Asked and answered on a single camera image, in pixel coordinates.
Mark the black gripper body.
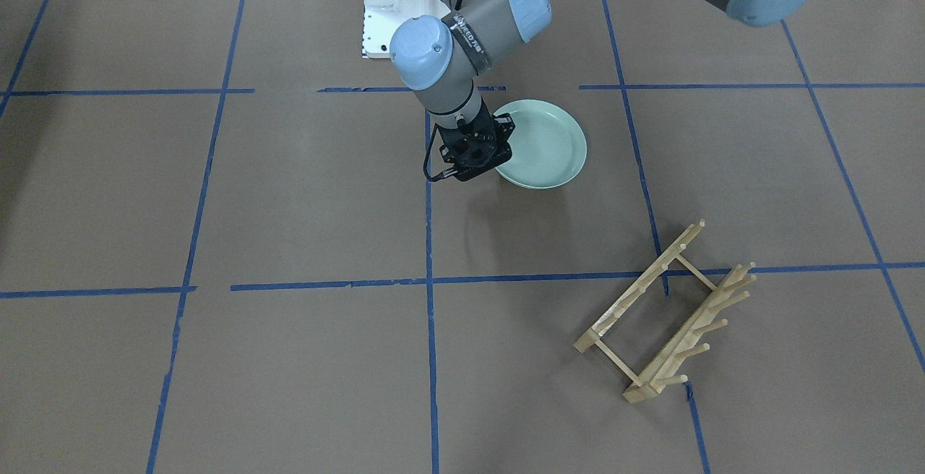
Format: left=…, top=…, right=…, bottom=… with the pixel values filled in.
left=439, top=113, right=515, bottom=181

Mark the light green plate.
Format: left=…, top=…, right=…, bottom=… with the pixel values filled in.
left=495, top=99, right=588, bottom=190

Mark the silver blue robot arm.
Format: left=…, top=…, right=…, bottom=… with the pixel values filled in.
left=390, top=0, right=806, bottom=182

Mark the wooden dish rack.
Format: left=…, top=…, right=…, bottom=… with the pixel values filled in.
left=574, top=220, right=757, bottom=404

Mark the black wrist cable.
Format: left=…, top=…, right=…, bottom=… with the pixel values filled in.
left=423, top=116, right=463, bottom=183

